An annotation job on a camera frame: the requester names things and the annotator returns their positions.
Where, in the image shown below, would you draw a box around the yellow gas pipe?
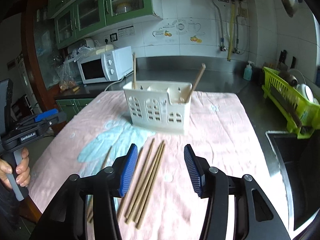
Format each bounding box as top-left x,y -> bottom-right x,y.
227,0 -> 236,62

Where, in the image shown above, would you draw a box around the plastic bag with food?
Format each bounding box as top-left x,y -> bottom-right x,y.
57,59 -> 81,92

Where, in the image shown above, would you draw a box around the white microwave oven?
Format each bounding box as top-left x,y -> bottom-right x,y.
78,46 -> 133,84

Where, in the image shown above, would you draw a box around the cream plastic utensil holder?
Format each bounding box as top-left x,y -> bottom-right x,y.
123,81 -> 192,134

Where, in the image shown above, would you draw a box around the person's left hand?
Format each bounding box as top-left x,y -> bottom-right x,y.
0,147 -> 30,189

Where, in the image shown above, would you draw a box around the green upper wall cabinets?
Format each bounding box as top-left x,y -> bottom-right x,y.
48,0 -> 163,49

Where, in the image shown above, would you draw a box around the green lower cabinet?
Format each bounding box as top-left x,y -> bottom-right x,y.
56,98 -> 93,122

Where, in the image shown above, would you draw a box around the blue soap dispenser bottle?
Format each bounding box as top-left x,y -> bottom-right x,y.
243,61 -> 255,81

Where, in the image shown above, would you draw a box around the green dish drying rack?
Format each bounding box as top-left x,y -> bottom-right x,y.
262,67 -> 319,139

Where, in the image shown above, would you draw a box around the pink and blue towel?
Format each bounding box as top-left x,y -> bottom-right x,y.
28,91 -> 289,239

